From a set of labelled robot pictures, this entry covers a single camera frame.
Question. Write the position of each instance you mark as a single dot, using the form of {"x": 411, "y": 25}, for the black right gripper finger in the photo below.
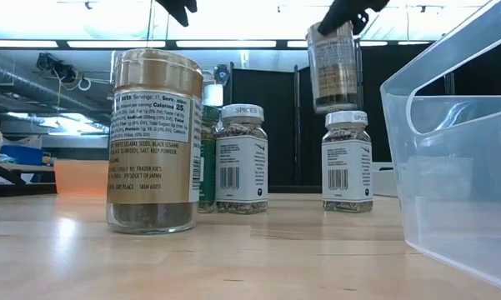
{"x": 361, "y": 23}
{"x": 342, "y": 12}

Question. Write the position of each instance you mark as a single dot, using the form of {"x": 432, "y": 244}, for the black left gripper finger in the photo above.
{"x": 179, "y": 8}

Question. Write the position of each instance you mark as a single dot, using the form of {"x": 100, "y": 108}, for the tan lid spice jar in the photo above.
{"x": 333, "y": 71}
{"x": 154, "y": 166}

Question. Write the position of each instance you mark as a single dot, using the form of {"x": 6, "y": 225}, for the white lid spice jar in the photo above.
{"x": 346, "y": 166}
{"x": 241, "y": 166}

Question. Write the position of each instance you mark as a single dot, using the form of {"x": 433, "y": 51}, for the green lid spice jar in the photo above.
{"x": 208, "y": 166}

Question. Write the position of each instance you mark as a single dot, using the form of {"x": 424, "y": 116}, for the LED light strip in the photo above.
{"x": 116, "y": 43}
{"x": 225, "y": 43}
{"x": 21, "y": 43}

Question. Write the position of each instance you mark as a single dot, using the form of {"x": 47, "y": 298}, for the black round knob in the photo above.
{"x": 221, "y": 75}

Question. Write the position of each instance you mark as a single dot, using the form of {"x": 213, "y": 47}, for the white cylindrical bottle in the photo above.
{"x": 212, "y": 95}

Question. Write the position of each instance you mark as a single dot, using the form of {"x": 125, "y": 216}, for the black partition panels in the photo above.
{"x": 283, "y": 125}

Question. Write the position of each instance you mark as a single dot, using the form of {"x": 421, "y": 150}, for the grey translucent plastic bin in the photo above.
{"x": 385, "y": 183}

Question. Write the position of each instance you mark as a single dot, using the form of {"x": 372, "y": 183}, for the clear plastic bin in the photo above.
{"x": 462, "y": 187}

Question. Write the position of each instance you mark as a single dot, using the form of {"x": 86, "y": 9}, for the orange translucent plastic bin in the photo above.
{"x": 81, "y": 179}

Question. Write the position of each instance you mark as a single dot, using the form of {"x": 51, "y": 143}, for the blue storage box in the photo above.
{"x": 21, "y": 155}

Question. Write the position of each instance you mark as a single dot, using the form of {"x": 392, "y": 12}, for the silver ceiling duct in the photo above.
{"x": 16, "y": 79}

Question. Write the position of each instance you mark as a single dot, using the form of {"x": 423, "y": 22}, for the black aluminium frame rail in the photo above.
{"x": 16, "y": 189}

